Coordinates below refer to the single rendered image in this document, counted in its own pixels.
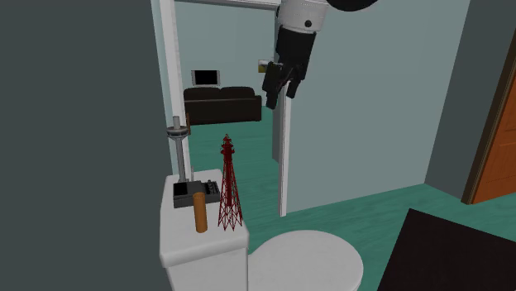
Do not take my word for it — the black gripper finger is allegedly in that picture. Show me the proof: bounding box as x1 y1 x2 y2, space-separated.
285 65 306 100
261 61 289 111

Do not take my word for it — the black sofa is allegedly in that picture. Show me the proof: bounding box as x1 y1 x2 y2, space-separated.
183 85 263 126

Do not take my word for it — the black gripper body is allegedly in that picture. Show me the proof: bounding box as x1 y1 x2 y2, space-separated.
275 25 318 80

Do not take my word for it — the white door frame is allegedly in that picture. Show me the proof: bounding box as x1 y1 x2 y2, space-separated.
150 0 292 217

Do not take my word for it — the orange wooden door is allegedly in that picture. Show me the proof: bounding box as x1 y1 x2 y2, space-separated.
461 38 516 206

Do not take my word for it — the red lattice tower figure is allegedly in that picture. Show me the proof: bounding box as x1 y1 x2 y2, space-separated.
217 134 244 232

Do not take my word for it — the white framed black screen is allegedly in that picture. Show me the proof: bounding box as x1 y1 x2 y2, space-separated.
190 69 222 88

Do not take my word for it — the grey tower model on base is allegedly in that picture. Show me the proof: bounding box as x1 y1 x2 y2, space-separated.
166 115 222 210

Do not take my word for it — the orange cylinder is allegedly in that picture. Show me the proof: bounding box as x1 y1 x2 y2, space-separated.
193 191 209 234

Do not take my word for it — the white toilet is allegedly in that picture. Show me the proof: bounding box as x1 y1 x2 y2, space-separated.
158 169 364 291

